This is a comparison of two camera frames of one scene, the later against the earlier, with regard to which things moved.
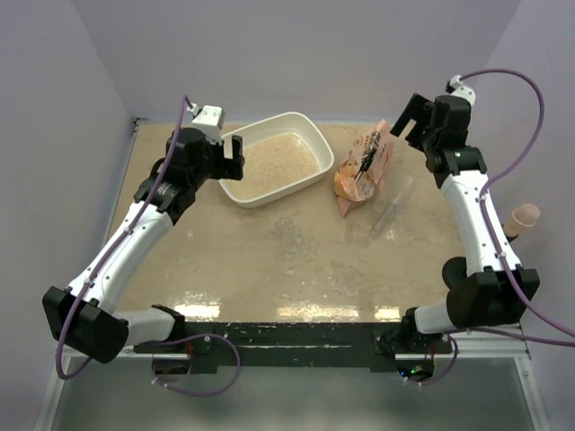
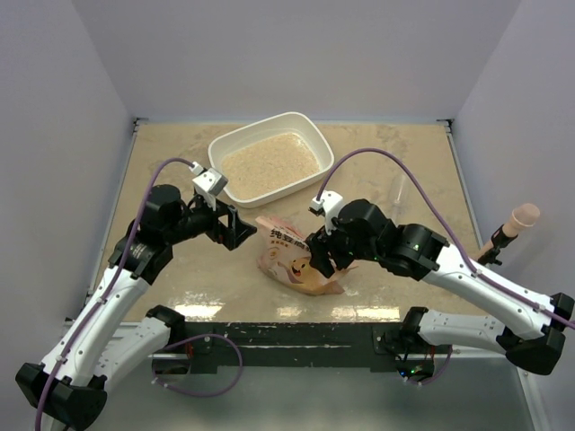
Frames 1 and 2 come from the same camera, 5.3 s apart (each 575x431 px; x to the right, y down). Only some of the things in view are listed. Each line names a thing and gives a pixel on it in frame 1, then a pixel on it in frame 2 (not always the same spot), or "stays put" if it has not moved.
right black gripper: x=419 y=109 to x=317 y=241
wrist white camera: x=463 y=91 to x=329 y=204
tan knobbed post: x=526 y=215 stays put
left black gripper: x=228 y=168 to x=237 y=229
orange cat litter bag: x=350 y=192 to x=285 y=256
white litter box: x=281 y=153 stays put
